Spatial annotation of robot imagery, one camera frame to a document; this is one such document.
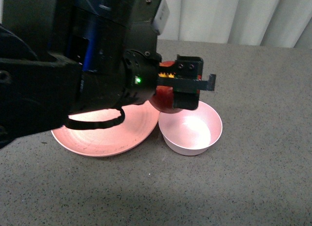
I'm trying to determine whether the white pleated curtain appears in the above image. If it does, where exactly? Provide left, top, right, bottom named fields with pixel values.
left=0, top=0, right=312, bottom=49

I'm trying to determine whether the light pink bowl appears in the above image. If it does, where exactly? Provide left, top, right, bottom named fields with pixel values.
left=158, top=101, right=223, bottom=156

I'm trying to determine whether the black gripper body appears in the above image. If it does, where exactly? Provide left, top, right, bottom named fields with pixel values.
left=119, top=51, right=216, bottom=106

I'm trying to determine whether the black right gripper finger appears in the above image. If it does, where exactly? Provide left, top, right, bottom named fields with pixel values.
left=173, top=55, right=204, bottom=110

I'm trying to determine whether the pink round plate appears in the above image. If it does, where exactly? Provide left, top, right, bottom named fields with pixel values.
left=51, top=101, right=160, bottom=157

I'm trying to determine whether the red yellow apple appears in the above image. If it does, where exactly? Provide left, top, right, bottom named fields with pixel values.
left=149, top=60, right=201, bottom=113

